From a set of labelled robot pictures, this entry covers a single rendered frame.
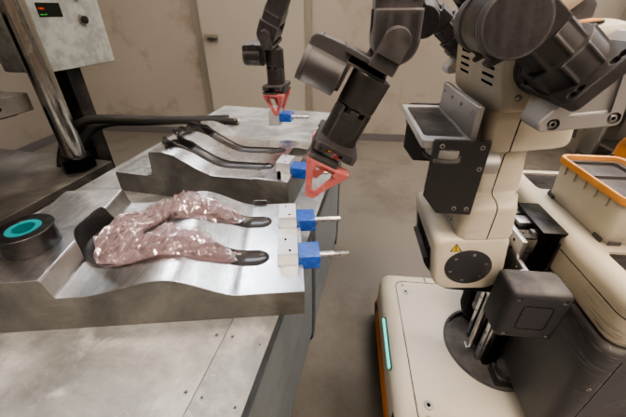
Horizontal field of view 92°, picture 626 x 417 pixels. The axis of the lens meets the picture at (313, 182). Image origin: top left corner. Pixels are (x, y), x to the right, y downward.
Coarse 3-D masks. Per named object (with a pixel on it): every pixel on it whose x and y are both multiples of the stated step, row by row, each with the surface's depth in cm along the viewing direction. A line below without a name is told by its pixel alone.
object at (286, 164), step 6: (282, 156) 79; (288, 156) 79; (276, 162) 76; (282, 162) 76; (288, 162) 76; (294, 162) 79; (300, 162) 79; (282, 168) 77; (288, 168) 76; (294, 168) 76; (300, 168) 76; (294, 174) 77; (300, 174) 77
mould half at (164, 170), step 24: (168, 144) 82; (216, 144) 89; (240, 144) 94; (264, 144) 95; (288, 144) 93; (120, 168) 86; (144, 168) 86; (168, 168) 79; (192, 168) 78; (216, 168) 80; (240, 168) 80; (144, 192) 85; (168, 192) 83; (216, 192) 80; (240, 192) 78; (264, 192) 76; (288, 192) 75
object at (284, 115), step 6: (276, 108) 103; (282, 108) 105; (270, 114) 102; (282, 114) 101; (288, 114) 101; (294, 114) 103; (270, 120) 103; (276, 120) 103; (282, 120) 102; (288, 120) 102
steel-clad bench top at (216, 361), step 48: (0, 336) 48; (48, 336) 48; (96, 336) 48; (144, 336) 48; (192, 336) 48; (240, 336) 48; (0, 384) 42; (48, 384) 42; (96, 384) 42; (144, 384) 42; (192, 384) 42; (240, 384) 42
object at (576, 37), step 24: (576, 24) 35; (552, 48) 36; (576, 48) 36; (600, 48) 35; (624, 48) 34; (528, 72) 40; (552, 72) 37; (576, 72) 36; (600, 72) 35; (624, 72) 34; (552, 96) 39; (576, 96) 36
